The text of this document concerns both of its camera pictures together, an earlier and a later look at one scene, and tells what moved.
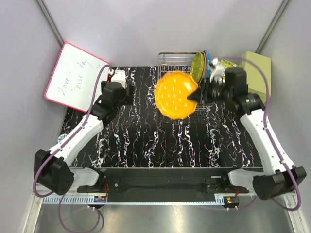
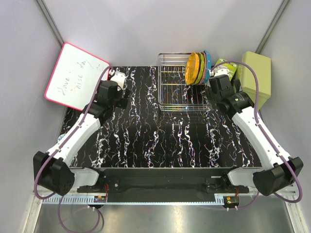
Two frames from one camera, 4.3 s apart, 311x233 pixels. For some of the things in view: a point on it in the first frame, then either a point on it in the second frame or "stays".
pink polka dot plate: x=204 y=71 stays
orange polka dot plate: x=172 y=90 -> x=192 y=69
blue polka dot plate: x=208 y=64 stays
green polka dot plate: x=197 y=66 stays
